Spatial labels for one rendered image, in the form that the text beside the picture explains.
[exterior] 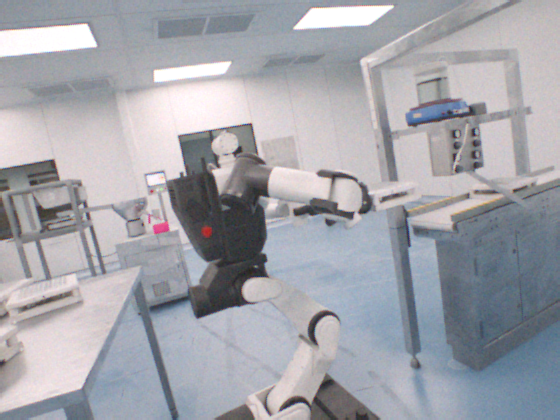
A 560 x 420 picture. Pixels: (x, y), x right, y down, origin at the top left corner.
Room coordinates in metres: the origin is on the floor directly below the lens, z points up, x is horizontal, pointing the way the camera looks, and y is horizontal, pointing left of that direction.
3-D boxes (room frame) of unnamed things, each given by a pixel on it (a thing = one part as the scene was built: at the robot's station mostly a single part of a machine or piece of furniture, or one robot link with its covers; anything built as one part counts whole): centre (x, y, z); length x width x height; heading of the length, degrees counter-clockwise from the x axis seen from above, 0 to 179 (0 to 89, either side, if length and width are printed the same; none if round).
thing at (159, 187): (3.84, 1.26, 1.07); 0.23 x 0.10 x 0.62; 108
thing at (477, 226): (1.85, -1.30, 0.77); 1.30 x 0.29 x 0.10; 112
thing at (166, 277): (3.64, 1.42, 0.38); 0.63 x 0.57 x 0.76; 108
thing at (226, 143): (1.23, 0.15, 1.32); 0.10 x 0.07 x 0.09; 23
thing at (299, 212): (1.43, -0.10, 1.02); 0.11 x 0.11 x 0.11; 16
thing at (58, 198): (3.92, 2.31, 0.75); 1.43 x 1.06 x 1.50; 108
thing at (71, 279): (1.34, 1.00, 0.92); 0.25 x 0.24 x 0.02; 32
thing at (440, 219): (1.85, -1.30, 0.81); 1.35 x 0.25 x 0.05; 112
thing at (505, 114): (1.72, -0.94, 1.25); 0.62 x 0.38 x 0.04; 112
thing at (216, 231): (1.22, 0.20, 1.12); 0.34 x 0.30 x 0.36; 23
